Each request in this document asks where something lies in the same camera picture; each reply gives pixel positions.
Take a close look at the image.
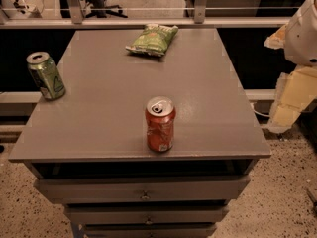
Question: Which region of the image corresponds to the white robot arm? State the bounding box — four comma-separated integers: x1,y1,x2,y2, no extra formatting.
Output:
264,0,317,134

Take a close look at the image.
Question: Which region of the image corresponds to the red coke can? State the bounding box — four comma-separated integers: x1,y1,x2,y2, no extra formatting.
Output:
145,96,176,152

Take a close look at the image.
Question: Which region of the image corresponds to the green soda can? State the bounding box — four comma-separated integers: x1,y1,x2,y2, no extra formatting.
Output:
26,52,66,100

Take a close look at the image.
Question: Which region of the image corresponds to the green chip bag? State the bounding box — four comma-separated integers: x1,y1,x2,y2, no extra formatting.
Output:
126,24,178,57

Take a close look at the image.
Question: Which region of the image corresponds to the middle grey drawer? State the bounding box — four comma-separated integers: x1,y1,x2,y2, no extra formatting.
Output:
65,205,229,225

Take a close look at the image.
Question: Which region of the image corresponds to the grey drawer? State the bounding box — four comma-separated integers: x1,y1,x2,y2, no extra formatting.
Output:
34,176,250,204
84,223,216,238
65,205,229,225

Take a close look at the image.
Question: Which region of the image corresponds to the grey drawer cabinet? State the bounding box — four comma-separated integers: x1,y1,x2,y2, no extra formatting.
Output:
8,28,272,238

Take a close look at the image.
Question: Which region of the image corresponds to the bottom grey drawer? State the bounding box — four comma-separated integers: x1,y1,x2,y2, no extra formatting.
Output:
84,223,216,238

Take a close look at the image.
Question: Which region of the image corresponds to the top grey drawer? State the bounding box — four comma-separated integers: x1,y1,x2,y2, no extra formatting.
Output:
34,176,250,204

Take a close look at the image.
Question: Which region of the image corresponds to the metal railing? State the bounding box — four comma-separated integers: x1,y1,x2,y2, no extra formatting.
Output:
1,0,289,29

